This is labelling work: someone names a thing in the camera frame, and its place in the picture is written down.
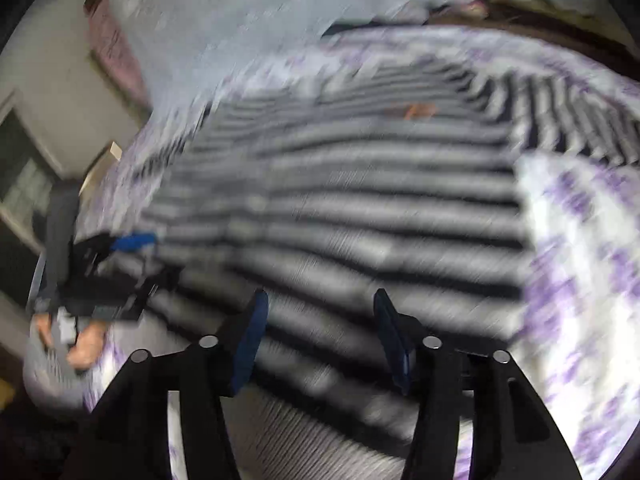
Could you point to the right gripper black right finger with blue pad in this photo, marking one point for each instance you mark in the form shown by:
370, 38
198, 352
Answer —
513, 434

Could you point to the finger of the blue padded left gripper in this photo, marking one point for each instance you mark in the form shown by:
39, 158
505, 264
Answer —
133, 242

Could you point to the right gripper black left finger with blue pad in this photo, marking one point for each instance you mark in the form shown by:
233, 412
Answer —
127, 434

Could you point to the black white striped sweater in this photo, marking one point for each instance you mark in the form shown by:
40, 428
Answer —
403, 180

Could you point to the person's left hand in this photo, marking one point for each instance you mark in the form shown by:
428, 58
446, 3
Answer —
88, 346

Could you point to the purple floral bed sheet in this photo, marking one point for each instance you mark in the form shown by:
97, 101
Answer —
579, 342

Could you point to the white framed window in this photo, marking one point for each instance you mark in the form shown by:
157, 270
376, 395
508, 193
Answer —
29, 169

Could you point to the pink patterned cloth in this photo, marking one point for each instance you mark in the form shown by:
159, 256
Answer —
111, 50

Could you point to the dark wooden headboard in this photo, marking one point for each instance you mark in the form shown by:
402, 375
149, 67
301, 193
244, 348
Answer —
604, 42

